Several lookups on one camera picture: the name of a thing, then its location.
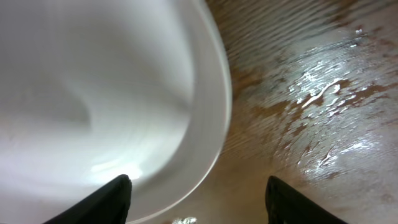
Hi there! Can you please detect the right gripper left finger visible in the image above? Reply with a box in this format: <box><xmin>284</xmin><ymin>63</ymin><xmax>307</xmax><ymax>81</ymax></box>
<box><xmin>44</xmin><ymin>174</ymin><xmax>132</xmax><ymax>224</ymax></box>

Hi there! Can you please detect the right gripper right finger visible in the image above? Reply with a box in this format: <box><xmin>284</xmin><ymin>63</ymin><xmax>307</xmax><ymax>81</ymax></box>
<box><xmin>265</xmin><ymin>175</ymin><xmax>347</xmax><ymax>224</ymax></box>

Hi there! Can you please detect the white plate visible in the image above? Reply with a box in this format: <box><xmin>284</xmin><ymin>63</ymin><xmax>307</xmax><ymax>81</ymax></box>
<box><xmin>1</xmin><ymin>0</ymin><xmax>232</xmax><ymax>223</ymax></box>

